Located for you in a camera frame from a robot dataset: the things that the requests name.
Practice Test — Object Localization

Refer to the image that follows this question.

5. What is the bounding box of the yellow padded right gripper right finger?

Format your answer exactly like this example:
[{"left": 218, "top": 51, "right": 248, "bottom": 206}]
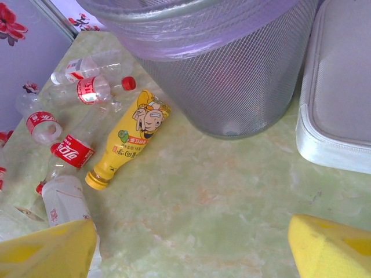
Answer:
[{"left": 288, "top": 213, "right": 371, "bottom": 278}]

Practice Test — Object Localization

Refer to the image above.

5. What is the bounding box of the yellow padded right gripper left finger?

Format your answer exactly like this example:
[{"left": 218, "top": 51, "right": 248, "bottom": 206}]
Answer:
[{"left": 0, "top": 218, "right": 98, "bottom": 278}]

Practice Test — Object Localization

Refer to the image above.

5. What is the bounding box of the white label plastic bottle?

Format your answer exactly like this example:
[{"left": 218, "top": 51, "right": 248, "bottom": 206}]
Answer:
[{"left": 41, "top": 175, "right": 102, "bottom": 278}]

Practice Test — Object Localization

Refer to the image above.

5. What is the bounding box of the clear cola bottle red label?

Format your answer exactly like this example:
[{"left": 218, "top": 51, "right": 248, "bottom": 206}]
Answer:
[{"left": 36, "top": 101, "right": 122, "bottom": 195}]

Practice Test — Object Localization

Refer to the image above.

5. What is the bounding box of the yellow cartoon print plastic bottle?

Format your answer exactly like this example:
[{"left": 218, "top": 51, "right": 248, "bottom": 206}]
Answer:
[{"left": 85, "top": 89, "right": 172, "bottom": 191}]

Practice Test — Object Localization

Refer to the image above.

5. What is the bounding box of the clear bottle red label red cap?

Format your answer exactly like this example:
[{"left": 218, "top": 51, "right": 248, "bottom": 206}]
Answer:
[{"left": 48, "top": 75, "right": 137, "bottom": 107}]

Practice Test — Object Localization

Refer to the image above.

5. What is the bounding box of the silver metal mesh bin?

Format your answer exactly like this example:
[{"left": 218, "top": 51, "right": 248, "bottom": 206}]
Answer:
[{"left": 95, "top": 0, "right": 319, "bottom": 141}]

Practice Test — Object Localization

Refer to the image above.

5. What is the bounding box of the purple plastic bin liner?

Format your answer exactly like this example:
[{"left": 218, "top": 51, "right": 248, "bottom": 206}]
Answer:
[{"left": 75, "top": 0, "right": 319, "bottom": 63}]

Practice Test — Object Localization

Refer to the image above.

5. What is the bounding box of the crushed clear bottle red label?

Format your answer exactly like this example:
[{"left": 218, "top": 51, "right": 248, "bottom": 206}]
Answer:
[{"left": 16, "top": 92, "right": 63, "bottom": 145}]

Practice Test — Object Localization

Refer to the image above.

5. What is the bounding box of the white lidded plastic box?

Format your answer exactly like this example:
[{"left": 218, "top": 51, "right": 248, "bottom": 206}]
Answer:
[{"left": 295, "top": 0, "right": 371, "bottom": 174}]

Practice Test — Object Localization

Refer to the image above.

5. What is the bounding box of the clear bottle white red label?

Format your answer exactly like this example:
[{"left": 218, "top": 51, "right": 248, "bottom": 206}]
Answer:
[{"left": 50, "top": 54, "right": 133, "bottom": 85}]

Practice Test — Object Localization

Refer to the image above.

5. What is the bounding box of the aluminium frame post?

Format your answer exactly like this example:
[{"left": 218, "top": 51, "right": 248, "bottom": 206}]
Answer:
[{"left": 30, "top": 0, "right": 78, "bottom": 43}]

